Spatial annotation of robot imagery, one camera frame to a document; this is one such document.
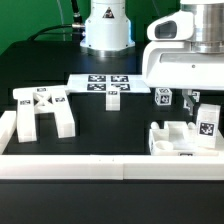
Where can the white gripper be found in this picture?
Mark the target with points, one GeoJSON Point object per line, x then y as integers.
{"type": "Point", "coordinates": [186, 49]}

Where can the white chair seat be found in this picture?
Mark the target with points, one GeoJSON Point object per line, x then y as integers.
{"type": "Point", "coordinates": [178, 138]}

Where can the white nut cube right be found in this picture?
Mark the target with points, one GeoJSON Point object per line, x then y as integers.
{"type": "Point", "coordinates": [196, 96]}

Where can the white nut cube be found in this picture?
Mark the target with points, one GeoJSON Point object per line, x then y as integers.
{"type": "Point", "coordinates": [163, 96]}
{"type": "Point", "coordinates": [196, 96]}

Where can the white nut cube left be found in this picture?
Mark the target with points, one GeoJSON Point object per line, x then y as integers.
{"type": "Point", "coordinates": [163, 96]}

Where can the white U-shaped fence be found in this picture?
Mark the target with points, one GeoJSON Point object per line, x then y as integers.
{"type": "Point", "coordinates": [102, 167]}

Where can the white marker base plate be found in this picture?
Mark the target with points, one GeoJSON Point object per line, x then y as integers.
{"type": "Point", "coordinates": [100, 83]}

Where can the white chair back frame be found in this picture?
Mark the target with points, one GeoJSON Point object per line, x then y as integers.
{"type": "Point", "coordinates": [43, 100]}

